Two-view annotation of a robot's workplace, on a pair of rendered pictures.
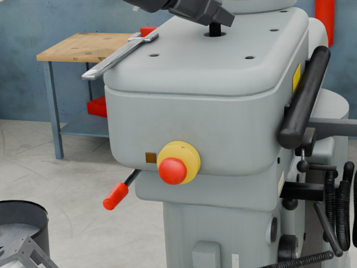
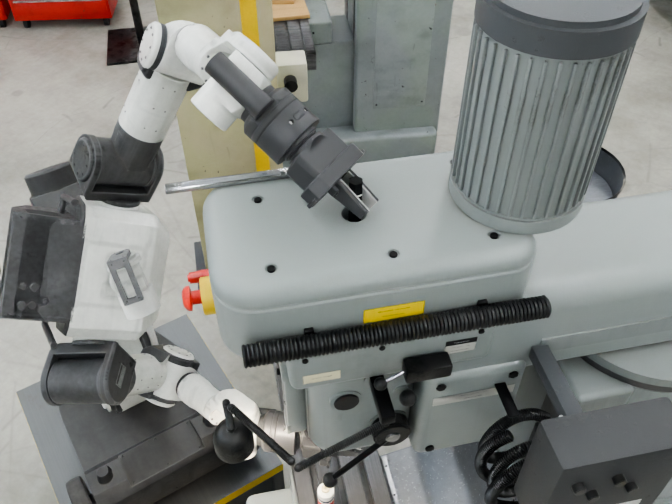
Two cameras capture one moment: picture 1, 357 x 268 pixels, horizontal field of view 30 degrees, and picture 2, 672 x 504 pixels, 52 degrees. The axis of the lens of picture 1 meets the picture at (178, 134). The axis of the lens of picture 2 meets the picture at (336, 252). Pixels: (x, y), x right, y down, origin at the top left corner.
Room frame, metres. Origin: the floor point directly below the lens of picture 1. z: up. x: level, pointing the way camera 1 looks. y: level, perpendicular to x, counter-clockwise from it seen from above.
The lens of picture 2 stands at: (0.68, -0.71, 2.58)
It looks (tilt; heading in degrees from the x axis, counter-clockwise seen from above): 45 degrees down; 60
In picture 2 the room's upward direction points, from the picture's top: straight up
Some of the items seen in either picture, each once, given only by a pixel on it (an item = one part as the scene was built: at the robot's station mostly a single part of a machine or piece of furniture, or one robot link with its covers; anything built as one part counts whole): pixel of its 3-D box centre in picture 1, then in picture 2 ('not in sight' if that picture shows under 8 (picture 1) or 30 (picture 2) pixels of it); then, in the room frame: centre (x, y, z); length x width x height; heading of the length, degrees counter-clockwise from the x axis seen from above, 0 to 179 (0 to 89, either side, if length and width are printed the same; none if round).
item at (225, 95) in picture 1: (218, 77); (362, 250); (1.10, -0.07, 1.81); 0.47 x 0.26 x 0.16; 162
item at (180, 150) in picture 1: (178, 162); (208, 295); (0.86, 0.00, 1.76); 0.06 x 0.02 x 0.06; 72
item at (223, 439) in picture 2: not in sight; (232, 436); (0.84, -0.07, 1.47); 0.07 x 0.07 x 0.06
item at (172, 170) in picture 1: (173, 169); (193, 297); (0.84, 0.01, 1.76); 0.04 x 0.03 x 0.04; 72
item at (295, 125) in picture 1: (306, 88); (399, 328); (1.07, -0.22, 1.79); 0.45 x 0.04 x 0.04; 162
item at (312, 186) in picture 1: (300, 195); (381, 402); (1.06, -0.21, 1.60); 0.08 x 0.02 x 0.04; 72
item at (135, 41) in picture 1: (120, 53); (245, 178); (0.97, 0.08, 1.89); 0.24 x 0.04 x 0.01; 162
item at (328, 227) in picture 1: (326, 227); (343, 444); (0.97, -0.24, 1.58); 0.17 x 0.01 x 0.01; 0
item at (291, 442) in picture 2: not in sight; (306, 435); (1.01, -0.02, 1.24); 0.13 x 0.12 x 0.10; 53
